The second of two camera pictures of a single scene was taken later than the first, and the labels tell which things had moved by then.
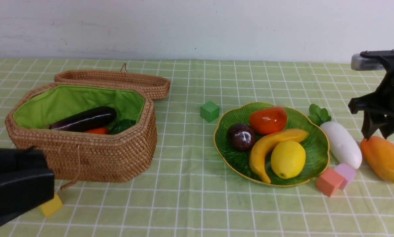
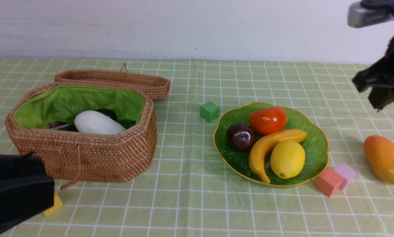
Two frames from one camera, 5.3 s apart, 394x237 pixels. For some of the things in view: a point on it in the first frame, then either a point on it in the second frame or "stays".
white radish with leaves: x=343 y=146 -> x=91 y=121
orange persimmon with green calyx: x=265 y=120 stays
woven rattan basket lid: x=157 y=87 stays
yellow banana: x=259 y=147 stays
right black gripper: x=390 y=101 -> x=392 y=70
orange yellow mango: x=385 y=159 stays
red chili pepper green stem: x=99 y=130 -> x=127 y=123
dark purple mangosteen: x=240 y=136 stays
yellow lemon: x=288 y=158 stays
